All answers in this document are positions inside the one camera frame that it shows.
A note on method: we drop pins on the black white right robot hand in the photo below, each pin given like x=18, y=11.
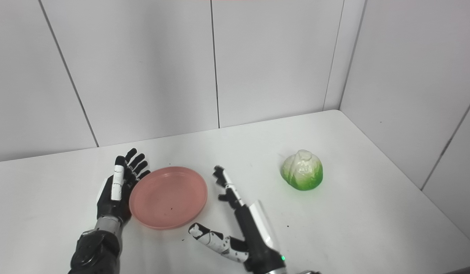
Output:
x=254, y=239

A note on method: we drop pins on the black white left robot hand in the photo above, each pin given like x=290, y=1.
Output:
x=107, y=201

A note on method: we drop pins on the pink round plate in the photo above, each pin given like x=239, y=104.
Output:
x=168, y=198

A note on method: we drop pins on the green white toy cabbage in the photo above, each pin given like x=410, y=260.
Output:
x=301, y=171

